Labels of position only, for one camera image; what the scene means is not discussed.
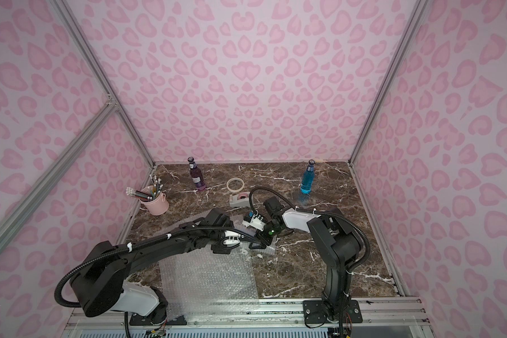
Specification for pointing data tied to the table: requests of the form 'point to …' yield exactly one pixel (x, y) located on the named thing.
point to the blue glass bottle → (308, 178)
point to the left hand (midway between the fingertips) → (232, 232)
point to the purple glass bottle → (196, 174)
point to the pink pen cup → (156, 206)
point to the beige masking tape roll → (235, 191)
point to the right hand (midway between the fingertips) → (257, 240)
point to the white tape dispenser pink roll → (242, 200)
